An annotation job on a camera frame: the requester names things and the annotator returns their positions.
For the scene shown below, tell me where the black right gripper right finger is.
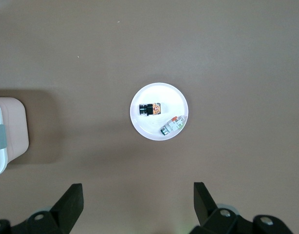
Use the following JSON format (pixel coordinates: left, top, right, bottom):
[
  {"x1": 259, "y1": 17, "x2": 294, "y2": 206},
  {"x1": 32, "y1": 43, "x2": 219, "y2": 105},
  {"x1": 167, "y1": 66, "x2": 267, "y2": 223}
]
[{"x1": 190, "y1": 182, "x2": 256, "y2": 234}]

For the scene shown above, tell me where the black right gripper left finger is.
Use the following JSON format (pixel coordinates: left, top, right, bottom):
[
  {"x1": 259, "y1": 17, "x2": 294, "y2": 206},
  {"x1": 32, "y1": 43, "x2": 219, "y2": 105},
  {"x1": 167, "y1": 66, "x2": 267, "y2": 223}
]
[{"x1": 25, "y1": 184, "x2": 84, "y2": 234}]

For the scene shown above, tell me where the pink box with white lid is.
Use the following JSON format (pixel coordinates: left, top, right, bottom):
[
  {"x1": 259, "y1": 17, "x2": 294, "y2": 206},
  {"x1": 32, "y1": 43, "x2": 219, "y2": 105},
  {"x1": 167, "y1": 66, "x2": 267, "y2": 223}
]
[{"x1": 0, "y1": 97, "x2": 30, "y2": 178}]

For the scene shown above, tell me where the pink round plate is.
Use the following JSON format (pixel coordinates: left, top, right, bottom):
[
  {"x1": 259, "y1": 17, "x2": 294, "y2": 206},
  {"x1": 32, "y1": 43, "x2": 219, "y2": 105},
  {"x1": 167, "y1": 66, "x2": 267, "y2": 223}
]
[{"x1": 129, "y1": 82, "x2": 189, "y2": 141}]

